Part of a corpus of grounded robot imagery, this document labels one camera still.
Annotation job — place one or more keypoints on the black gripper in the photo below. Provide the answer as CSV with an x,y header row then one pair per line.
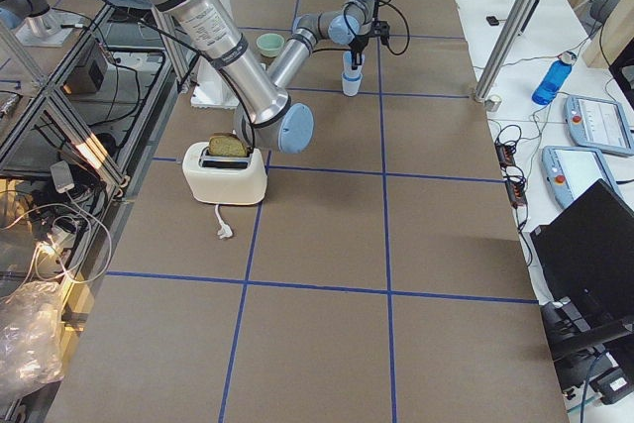
x,y
358,43

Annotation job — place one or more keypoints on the blue cup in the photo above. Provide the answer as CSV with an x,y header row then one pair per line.
x,y
353,65
351,85

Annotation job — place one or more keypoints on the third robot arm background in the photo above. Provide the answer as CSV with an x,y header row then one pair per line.
x,y
35,22

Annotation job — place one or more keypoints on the green bowl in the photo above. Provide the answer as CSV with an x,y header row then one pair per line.
x,y
270,44

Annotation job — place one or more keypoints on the black computer mouse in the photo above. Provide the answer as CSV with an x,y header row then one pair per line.
x,y
492,21

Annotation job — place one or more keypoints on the bread slice in toaster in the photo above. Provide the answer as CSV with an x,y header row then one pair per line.
x,y
227,145

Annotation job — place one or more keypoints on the cream toaster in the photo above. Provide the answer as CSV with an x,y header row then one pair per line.
x,y
222,180

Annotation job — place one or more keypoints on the blue water bottle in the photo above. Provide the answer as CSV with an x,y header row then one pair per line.
x,y
554,78

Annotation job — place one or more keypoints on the orange black power strip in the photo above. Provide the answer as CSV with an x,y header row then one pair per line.
x,y
514,178

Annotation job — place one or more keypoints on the lower teach pendant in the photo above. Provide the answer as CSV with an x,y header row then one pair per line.
x,y
570,171

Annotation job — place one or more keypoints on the teach pendant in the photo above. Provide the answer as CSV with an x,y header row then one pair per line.
x,y
599,123
570,171

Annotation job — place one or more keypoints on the upper teach pendant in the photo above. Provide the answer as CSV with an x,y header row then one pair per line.
x,y
599,123

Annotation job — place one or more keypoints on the black laptop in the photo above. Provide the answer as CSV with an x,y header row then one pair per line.
x,y
588,249

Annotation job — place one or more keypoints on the black monitor stand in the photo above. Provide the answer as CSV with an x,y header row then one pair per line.
x,y
568,332

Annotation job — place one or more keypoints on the crumpled plastic bag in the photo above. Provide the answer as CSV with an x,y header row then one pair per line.
x,y
31,356

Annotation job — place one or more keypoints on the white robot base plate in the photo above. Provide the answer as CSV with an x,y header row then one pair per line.
x,y
211,90

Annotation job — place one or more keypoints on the aluminium frame post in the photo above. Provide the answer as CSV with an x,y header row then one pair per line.
x,y
516,18

